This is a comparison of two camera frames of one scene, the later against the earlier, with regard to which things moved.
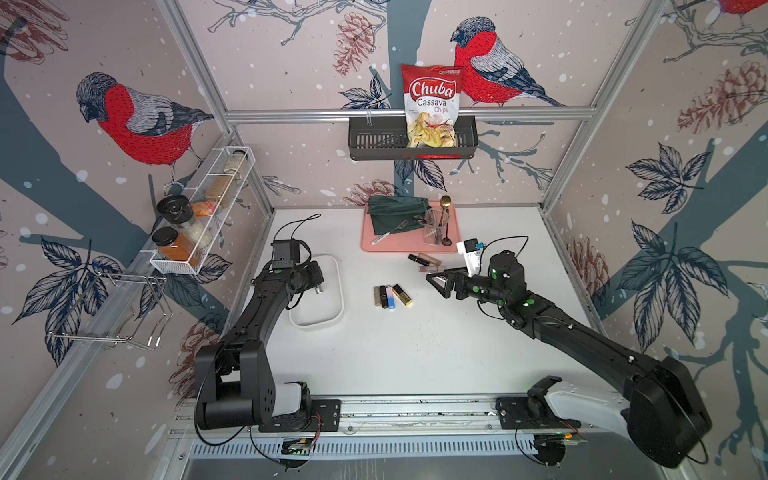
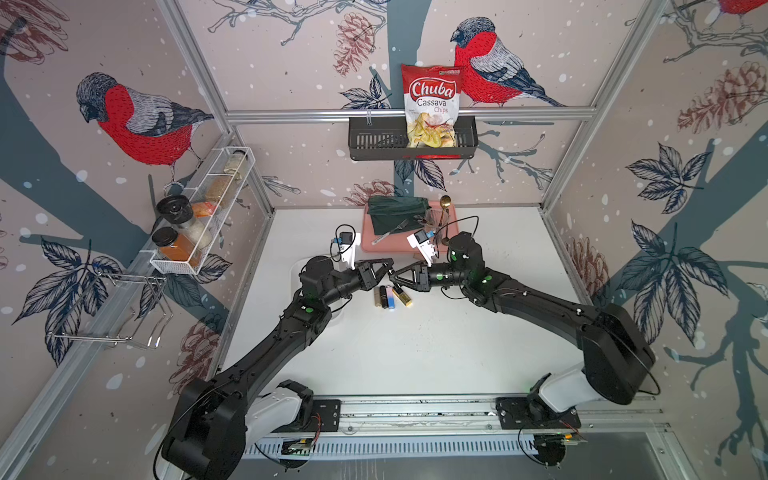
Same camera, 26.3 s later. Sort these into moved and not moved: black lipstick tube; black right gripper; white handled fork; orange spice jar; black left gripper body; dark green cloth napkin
Moved: black left gripper body; black right gripper
Not moved: black lipstick tube; dark green cloth napkin; orange spice jar; white handled fork
